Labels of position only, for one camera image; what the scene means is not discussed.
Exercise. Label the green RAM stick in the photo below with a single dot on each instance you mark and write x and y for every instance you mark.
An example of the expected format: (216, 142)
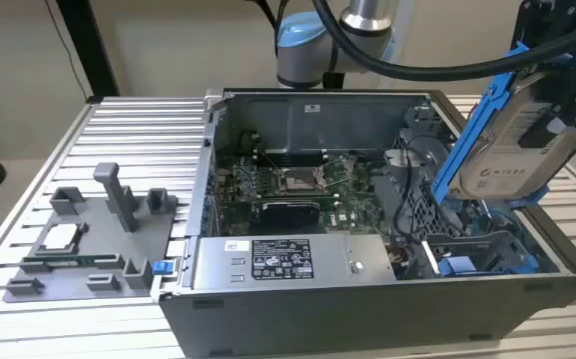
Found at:
(86, 260)

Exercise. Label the green motherboard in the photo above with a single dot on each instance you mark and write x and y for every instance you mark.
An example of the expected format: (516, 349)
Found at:
(352, 209)

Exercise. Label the grey parts rack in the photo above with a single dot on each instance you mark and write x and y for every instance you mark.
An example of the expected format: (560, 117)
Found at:
(92, 224)

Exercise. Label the black graphics card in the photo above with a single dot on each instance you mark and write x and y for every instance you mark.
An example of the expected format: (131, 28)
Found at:
(290, 215)

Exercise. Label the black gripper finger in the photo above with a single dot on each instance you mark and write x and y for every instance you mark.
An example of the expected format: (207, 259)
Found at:
(538, 137)

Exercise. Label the blue disk carrier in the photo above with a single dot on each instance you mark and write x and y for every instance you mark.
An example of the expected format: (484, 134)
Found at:
(458, 266)

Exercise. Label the black open PC case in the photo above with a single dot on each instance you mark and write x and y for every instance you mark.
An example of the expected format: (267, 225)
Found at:
(318, 318)

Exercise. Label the silver power supply unit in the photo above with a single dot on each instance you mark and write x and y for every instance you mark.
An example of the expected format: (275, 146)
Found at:
(218, 269)

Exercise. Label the blue plastic latch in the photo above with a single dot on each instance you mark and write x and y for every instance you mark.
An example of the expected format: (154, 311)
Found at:
(163, 268)

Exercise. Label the hard disk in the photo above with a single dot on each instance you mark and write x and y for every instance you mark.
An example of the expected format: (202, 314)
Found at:
(498, 157)

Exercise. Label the black metal post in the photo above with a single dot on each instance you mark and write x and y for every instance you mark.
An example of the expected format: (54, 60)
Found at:
(90, 48)

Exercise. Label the silver metal bracket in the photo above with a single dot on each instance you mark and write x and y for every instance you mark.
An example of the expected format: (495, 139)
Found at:
(402, 158)

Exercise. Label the silver CPU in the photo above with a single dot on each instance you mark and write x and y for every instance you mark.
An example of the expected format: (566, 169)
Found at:
(60, 237)

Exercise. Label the RAM slot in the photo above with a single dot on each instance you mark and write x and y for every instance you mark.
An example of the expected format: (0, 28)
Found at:
(292, 193)

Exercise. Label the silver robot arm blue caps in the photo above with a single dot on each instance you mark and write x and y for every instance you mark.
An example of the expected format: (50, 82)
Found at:
(307, 56)

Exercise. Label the CPU socket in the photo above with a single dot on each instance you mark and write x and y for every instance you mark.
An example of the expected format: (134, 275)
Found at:
(300, 181)

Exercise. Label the perforated metal disk bay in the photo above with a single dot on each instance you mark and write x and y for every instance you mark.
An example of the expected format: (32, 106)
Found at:
(418, 209)

